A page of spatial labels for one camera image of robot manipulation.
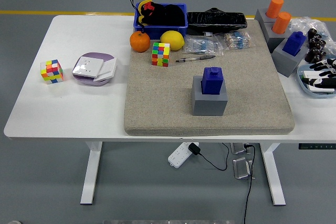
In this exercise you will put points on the purple plate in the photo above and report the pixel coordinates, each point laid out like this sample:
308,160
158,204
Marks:
99,55

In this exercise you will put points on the orange cylinder seal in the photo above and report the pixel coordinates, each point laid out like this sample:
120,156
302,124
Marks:
274,7
281,23

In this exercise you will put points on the black pouch with yellow trim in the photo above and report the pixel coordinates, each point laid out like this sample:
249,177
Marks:
170,15

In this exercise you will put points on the grey seal holder block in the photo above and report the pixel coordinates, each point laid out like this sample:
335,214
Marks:
260,16
286,62
208,106
273,40

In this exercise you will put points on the small white plug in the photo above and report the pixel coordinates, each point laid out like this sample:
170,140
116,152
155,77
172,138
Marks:
208,34

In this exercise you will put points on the light blue plate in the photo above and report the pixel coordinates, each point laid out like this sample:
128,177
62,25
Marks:
302,73

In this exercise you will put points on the dark dotted cylinder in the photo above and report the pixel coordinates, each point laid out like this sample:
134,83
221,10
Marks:
315,51
315,57
320,45
316,40
312,33

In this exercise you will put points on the grey-brown table mat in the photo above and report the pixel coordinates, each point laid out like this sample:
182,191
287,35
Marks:
162,98

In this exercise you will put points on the multicolour puzzle cube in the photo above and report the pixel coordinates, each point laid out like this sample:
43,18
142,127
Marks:
160,54
52,72

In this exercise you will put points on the black wrapped long bundle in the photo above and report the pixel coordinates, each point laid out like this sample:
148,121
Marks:
218,20

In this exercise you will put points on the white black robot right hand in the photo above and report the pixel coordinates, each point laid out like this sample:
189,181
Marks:
328,82

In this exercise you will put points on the blue plastic bin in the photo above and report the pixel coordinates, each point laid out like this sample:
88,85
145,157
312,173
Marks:
168,30

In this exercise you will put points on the blue square seal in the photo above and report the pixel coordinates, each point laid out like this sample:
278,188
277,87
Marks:
294,41
212,81

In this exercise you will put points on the grey round knob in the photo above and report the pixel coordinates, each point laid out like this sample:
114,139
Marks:
13,222

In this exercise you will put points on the silver metal bracket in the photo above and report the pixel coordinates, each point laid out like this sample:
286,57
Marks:
242,169
239,148

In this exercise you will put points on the orange fruit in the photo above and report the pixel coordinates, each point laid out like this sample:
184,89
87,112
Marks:
140,41

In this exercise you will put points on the yellow lemon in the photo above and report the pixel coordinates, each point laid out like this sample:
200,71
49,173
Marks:
172,40

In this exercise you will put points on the clear plastic bag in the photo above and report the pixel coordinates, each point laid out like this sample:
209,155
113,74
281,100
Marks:
304,23

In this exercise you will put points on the white power strip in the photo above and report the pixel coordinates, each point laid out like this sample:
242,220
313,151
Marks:
178,155

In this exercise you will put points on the grey ballpoint pen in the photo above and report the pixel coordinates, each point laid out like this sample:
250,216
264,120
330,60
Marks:
195,58

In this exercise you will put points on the clear bag of resistors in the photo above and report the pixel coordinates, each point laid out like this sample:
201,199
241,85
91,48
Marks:
237,40
202,45

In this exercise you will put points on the white wall socket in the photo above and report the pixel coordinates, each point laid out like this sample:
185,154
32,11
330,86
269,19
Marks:
86,66

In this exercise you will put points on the black table control panel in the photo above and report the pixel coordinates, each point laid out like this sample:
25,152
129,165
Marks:
317,146

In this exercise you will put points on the white table leg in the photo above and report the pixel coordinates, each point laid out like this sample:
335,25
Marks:
273,179
92,176

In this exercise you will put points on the black power adapter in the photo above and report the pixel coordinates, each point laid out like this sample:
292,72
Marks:
194,148

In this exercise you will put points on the white switch panel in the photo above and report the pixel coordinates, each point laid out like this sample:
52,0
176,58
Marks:
308,74
107,70

